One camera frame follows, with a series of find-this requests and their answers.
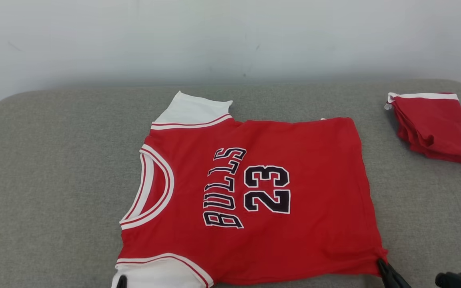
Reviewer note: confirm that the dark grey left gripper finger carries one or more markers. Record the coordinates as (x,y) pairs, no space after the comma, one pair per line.
(121,283)

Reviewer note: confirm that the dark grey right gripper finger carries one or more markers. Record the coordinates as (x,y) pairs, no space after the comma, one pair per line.
(392,280)

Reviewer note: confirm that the red Bulls 23 jersey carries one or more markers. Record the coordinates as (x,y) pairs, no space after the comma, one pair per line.
(314,180)

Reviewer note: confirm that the red shorts with white trim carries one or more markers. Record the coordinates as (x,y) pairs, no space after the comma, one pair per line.
(434,128)

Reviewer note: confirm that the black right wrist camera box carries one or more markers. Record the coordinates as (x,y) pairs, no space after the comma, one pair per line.
(458,280)

